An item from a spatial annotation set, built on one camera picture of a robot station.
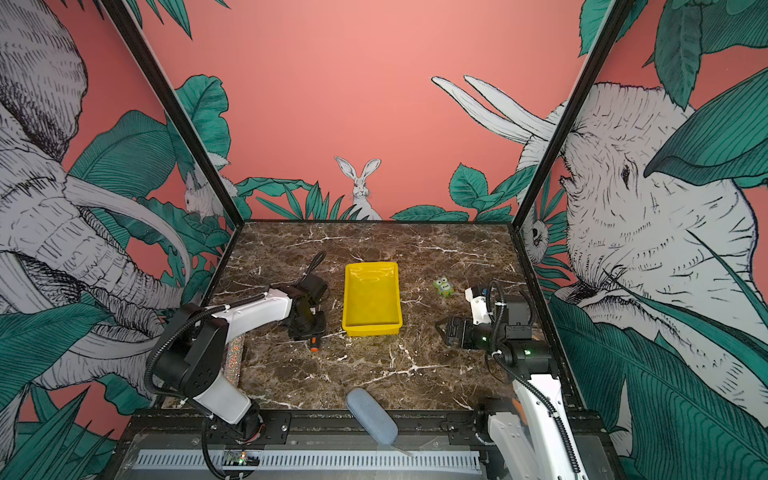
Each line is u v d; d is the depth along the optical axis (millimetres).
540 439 425
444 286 1009
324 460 702
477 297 663
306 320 793
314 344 860
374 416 747
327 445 735
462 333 636
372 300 971
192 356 454
